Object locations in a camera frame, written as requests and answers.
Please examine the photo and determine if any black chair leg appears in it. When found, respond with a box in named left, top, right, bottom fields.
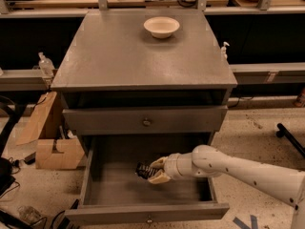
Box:
left=276, top=123, right=305, bottom=158

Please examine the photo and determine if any white pump bottle right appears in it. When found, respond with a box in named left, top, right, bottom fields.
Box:
left=220, top=41, right=230, bottom=59

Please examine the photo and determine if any open grey middle drawer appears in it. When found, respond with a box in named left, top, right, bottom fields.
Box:
left=65, top=134, right=229, bottom=225

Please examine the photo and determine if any brown cardboard box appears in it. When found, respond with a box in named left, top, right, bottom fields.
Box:
left=35, top=138, right=84, bottom=170

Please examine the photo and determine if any crumpled clear plastic bottle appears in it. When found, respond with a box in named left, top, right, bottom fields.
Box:
left=17, top=206, right=42, bottom=224

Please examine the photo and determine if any grey drawer cabinet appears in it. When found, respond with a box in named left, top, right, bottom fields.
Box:
left=51, top=9, right=238, bottom=155

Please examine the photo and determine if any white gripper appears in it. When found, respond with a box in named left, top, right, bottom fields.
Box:
left=148, top=154, right=181, bottom=184

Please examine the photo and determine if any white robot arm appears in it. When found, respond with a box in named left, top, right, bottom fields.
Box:
left=148, top=145, right=305, bottom=229

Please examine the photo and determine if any black equipment at left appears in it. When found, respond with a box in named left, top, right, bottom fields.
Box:
left=0, top=94, right=28, bottom=196

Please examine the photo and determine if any clear sanitizer bottle left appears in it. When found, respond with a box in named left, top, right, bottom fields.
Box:
left=38, top=52, right=55, bottom=77

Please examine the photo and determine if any closed grey upper drawer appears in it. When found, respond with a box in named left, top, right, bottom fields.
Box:
left=63, top=106, right=228, bottom=135

